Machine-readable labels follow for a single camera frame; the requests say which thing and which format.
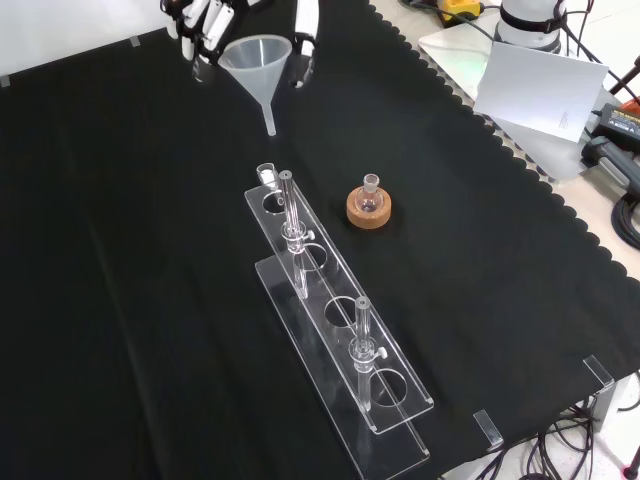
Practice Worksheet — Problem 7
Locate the black cable bundle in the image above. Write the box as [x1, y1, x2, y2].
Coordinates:
[519, 394, 640, 480]

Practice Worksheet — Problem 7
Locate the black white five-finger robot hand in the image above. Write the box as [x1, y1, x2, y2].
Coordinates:
[159, 0, 321, 90]

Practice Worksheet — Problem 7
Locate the coiled black cable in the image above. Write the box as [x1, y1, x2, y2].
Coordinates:
[611, 192, 640, 251]

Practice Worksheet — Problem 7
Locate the pale white board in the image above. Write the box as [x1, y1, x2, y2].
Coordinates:
[472, 40, 611, 146]

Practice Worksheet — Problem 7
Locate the grey black clamp handle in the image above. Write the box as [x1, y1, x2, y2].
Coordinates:
[581, 134, 640, 194]

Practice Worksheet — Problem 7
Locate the small clear glass beaker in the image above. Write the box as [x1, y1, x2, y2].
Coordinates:
[256, 162, 279, 192]

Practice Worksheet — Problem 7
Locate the grey metal bench bracket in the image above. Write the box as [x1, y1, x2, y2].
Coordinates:
[591, 382, 617, 424]

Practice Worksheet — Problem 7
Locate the clear glass round-bottom flask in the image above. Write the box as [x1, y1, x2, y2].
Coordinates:
[355, 173, 386, 214]

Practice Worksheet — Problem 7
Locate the clear plastic funnel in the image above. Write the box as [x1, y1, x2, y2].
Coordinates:
[218, 35, 293, 137]

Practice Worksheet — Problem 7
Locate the yellow stop button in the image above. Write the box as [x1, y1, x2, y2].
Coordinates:
[437, 0, 484, 27]

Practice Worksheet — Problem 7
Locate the clear acrylic funnel stand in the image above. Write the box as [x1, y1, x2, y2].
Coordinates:
[243, 169, 435, 480]

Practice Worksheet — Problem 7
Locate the brown cork ring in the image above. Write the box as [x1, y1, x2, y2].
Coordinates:
[345, 185, 392, 230]

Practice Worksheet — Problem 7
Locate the black bench cloth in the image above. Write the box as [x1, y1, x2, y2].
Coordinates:
[0, 0, 640, 480]

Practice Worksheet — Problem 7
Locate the black power adapter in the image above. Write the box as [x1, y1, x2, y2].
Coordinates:
[593, 102, 640, 147]

